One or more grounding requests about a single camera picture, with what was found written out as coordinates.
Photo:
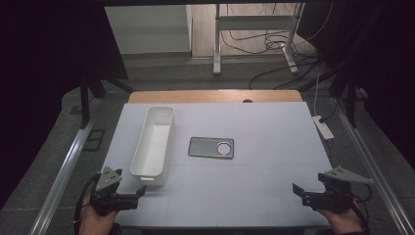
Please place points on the black floor socket frame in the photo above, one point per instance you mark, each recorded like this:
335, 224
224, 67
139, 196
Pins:
94, 139

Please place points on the wooden table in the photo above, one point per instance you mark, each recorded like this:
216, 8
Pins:
195, 97

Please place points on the person's right hand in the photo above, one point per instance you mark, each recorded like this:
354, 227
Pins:
347, 223

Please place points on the white table board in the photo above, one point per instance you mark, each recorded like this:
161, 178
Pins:
254, 189

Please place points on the white power strip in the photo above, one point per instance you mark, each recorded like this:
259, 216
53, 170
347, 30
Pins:
323, 128

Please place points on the person's left hand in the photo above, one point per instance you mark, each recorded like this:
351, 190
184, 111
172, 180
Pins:
94, 223

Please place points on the black metal stand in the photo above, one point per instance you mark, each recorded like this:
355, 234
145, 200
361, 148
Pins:
85, 104
351, 104

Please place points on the aluminium floor rail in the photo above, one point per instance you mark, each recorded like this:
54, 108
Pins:
375, 169
65, 169

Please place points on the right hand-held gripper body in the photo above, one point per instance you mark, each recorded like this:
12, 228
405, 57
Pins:
336, 199

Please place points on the grey phone case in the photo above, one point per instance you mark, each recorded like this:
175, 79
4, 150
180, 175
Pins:
204, 147

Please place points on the white plastic storage bin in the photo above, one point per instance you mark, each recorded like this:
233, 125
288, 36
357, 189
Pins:
151, 147

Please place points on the black table grommet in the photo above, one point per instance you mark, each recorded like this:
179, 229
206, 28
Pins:
248, 101

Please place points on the black curtain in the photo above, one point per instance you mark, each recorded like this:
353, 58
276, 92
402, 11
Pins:
49, 65
375, 49

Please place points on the white metal desk frame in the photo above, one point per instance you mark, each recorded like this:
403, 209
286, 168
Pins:
254, 22

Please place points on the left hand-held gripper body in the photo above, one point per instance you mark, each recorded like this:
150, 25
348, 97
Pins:
107, 199

